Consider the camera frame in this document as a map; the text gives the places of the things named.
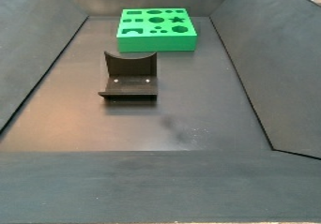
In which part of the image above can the green shape-sorting board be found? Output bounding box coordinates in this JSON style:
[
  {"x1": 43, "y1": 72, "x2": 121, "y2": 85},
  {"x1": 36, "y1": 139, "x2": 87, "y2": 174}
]
[{"x1": 117, "y1": 7, "x2": 198, "y2": 52}]

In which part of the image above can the black curved holder stand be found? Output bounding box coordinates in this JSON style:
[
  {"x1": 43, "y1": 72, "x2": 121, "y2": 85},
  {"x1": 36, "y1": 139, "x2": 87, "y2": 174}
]
[{"x1": 98, "y1": 52, "x2": 158, "y2": 98}]

